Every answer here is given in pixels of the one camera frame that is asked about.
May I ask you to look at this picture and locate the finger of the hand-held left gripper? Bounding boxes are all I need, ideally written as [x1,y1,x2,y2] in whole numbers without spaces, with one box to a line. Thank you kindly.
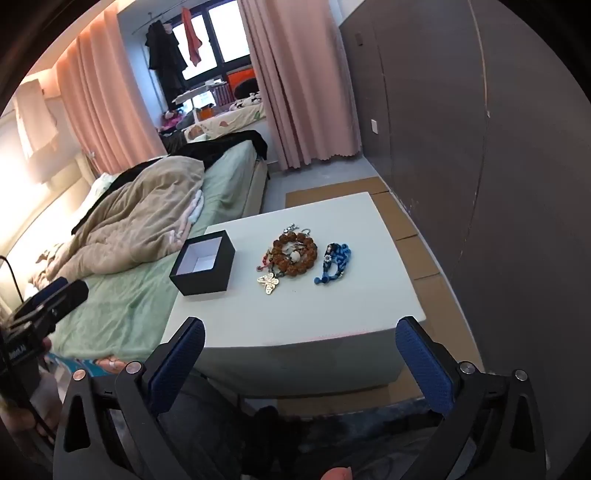
[11,280,89,334]
[28,277,71,306]

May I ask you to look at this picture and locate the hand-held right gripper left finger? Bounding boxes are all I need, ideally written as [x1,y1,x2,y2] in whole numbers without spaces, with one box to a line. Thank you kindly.
[53,316,206,480]

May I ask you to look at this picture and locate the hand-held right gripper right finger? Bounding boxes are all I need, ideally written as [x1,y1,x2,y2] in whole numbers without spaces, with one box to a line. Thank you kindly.
[396,316,548,480]

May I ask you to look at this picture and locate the black gift box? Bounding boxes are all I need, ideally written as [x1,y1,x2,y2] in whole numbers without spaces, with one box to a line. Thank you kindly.
[169,229,236,296]

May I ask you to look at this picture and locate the gold butterfly pendant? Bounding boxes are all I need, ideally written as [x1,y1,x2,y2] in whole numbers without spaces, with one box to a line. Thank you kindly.
[257,272,282,295]

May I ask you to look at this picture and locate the blue braided bracelet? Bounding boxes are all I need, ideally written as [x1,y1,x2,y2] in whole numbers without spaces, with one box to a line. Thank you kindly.
[314,243,352,285]

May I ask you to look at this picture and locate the mixed stone bead bracelet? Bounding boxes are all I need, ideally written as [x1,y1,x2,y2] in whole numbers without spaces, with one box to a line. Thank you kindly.
[279,242,308,268]

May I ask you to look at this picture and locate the person's left hand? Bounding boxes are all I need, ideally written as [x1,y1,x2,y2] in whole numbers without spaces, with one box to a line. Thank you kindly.
[0,337,63,455]

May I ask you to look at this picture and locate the bed with green sheet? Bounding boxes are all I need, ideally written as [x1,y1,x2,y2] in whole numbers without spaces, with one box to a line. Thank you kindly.
[0,138,269,370]

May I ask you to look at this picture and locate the colourful printed cloth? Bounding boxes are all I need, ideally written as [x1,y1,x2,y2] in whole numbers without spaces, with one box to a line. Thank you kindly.
[46,352,127,377]

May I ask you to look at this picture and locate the beige headboard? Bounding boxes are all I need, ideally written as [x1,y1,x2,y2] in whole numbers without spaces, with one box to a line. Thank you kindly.
[0,157,98,278]

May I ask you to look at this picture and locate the brown cardboard sheet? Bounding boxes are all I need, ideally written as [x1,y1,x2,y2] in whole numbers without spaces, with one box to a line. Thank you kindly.
[285,176,485,416]

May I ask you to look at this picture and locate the beige blanket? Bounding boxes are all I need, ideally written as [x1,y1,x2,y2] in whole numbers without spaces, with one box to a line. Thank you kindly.
[30,156,206,282]

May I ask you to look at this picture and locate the pink fluffy blanket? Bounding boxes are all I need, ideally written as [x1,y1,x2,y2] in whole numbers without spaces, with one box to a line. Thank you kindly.
[168,189,204,243]

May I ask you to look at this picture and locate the pink curtain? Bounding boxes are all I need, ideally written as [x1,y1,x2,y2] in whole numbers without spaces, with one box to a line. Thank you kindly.
[238,0,362,171]
[55,7,169,174]

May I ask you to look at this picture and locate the plush toys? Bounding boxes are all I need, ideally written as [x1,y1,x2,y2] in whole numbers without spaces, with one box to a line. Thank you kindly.
[159,110,185,132]

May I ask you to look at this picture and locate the patterned window cushion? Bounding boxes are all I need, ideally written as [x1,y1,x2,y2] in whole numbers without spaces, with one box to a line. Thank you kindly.
[185,99,266,139]

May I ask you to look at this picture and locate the white rack table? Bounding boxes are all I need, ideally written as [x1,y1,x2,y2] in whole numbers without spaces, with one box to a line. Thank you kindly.
[172,78,229,123]

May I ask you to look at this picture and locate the hanging black clothes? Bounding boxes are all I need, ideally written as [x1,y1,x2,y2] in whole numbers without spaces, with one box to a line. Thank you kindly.
[144,21,185,93]

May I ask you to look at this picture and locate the hanging red cloth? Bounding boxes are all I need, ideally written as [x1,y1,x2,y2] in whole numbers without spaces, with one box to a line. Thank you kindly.
[181,7,203,68]

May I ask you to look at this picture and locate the window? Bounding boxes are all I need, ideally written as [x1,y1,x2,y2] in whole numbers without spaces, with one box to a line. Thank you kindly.
[182,0,252,81]

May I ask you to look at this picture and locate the black cable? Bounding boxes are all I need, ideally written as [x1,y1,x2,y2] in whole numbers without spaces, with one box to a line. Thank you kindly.
[0,255,21,305]

